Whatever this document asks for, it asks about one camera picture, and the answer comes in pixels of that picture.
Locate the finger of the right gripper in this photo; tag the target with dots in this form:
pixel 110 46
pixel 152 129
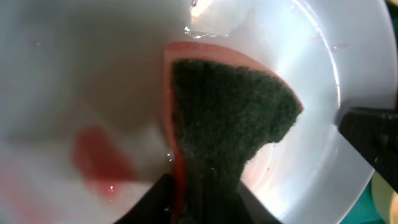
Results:
pixel 373 133

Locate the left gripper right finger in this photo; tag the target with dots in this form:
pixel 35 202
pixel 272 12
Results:
pixel 258 213

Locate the teal plastic serving tray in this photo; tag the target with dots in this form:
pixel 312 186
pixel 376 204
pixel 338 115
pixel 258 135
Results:
pixel 364 210

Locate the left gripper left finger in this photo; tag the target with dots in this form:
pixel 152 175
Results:
pixel 155 206

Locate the light blue plastic plate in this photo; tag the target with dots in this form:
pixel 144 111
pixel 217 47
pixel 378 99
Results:
pixel 81 128

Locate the yellow plate at front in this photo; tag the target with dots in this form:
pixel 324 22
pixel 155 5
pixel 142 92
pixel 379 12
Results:
pixel 384 198

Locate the green pink dish sponge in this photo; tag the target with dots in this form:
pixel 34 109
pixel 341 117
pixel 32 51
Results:
pixel 220 107

